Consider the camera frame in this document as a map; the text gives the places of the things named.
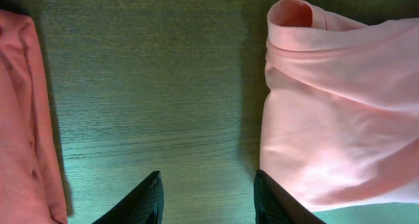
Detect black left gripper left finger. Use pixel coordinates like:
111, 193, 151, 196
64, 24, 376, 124
93, 171, 164, 224

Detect salmon pink printed t-shirt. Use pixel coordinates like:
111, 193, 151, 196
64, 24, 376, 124
260, 0, 418, 212

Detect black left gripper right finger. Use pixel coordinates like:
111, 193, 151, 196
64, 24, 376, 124
253, 170, 325, 224

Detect folded red printed t-shirt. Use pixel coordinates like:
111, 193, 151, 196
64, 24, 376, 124
1, 10, 67, 223

